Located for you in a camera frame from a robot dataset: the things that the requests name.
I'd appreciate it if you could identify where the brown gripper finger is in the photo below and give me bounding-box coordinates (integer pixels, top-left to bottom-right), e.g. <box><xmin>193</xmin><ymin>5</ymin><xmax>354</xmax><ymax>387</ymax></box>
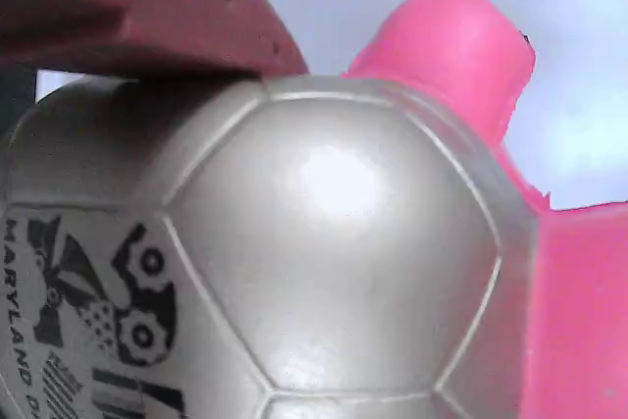
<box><xmin>0</xmin><ymin>0</ymin><xmax>310</xmax><ymax>81</ymax></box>

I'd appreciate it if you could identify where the pink turtle toy gold shell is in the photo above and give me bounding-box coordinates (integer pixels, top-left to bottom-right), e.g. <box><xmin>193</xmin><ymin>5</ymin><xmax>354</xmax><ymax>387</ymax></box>
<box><xmin>0</xmin><ymin>0</ymin><xmax>628</xmax><ymax>419</ymax></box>

